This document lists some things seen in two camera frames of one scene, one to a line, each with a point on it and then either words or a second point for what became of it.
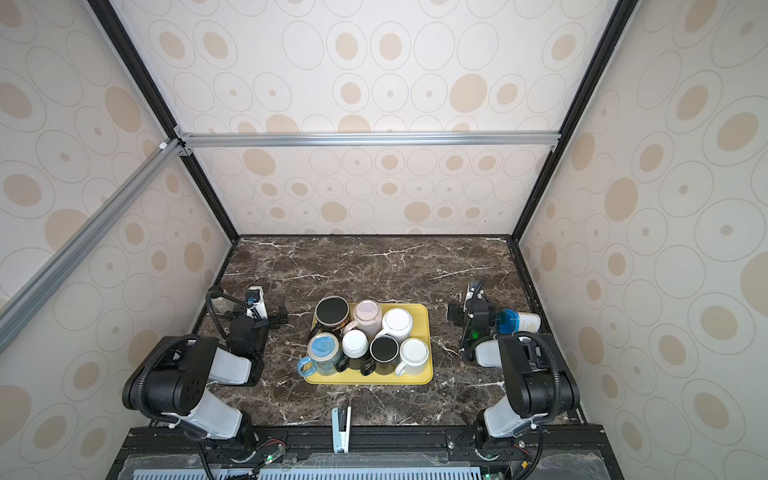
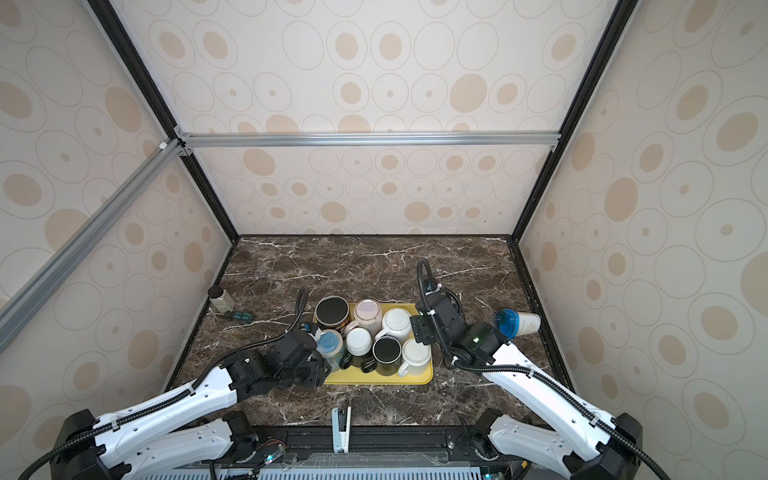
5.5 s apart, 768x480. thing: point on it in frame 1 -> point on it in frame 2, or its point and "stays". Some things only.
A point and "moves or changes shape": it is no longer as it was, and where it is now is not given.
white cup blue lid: x=509 y=321 stays
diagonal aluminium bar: x=41 y=286 stays
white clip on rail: x=341 y=439 stays
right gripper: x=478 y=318 -> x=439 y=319
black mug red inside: x=384 y=352 stays
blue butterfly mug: x=323 y=356 moves or changes shape
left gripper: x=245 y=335 -> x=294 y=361
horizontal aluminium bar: x=187 y=141 stays
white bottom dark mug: x=355 y=347 stays
